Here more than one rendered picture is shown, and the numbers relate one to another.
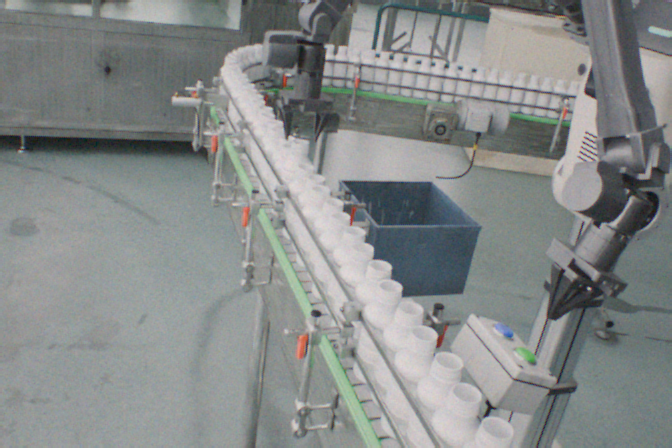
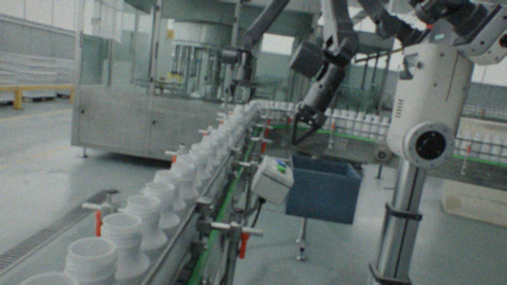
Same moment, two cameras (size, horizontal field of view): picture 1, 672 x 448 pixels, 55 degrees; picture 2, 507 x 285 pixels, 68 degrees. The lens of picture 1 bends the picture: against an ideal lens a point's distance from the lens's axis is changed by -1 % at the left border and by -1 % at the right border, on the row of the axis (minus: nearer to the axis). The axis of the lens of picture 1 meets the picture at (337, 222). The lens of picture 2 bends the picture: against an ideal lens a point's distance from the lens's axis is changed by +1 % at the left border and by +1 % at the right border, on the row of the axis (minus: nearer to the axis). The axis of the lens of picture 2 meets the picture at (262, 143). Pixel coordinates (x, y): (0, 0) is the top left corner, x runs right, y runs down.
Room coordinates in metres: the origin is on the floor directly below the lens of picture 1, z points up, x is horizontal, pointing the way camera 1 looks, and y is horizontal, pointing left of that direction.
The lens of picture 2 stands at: (-0.05, -0.59, 1.32)
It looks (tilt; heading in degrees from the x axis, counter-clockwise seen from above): 10 degrees down; 23
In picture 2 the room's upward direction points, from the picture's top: 8 degrees clockwise
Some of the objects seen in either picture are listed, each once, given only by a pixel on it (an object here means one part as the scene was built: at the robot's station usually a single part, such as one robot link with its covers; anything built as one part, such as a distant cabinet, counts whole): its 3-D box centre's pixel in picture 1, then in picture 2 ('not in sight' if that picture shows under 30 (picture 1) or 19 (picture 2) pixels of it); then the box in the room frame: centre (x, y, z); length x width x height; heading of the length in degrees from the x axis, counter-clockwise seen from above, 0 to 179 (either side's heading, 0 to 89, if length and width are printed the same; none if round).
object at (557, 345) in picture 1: (550, 355); (392, 259); (1.37, -0.58, 0.74); 0.11 x 0.11 x 0.40; 22
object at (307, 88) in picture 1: (307, 86); (244, 75); (1.33, 0.11, 1.32); 0.10 x 0.07 x 0.07; 112
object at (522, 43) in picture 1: (545, 95); (500, 172); (5.41, -1.53, 0.59); 1.10 x 0.62 x 1.18; 94
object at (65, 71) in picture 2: not in sight; (56, 77); (7.28, 8.88, 0.50); 1.23 x 1.05 x 1.00; 112
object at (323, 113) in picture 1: (311, 120); (246, 93); (1.33, 0.09, 1.25); 0.07 x 0.07 x 0.09; 22
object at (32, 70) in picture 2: not in sight; (18, 76); (5.89, 8.33, 0.50); 1.23 x 1.04 x 1.00; 112
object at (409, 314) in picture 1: (399, 355); (214, 165); (0.78, -0.12, 1.08); 0.06 x 0.06 x 0.17
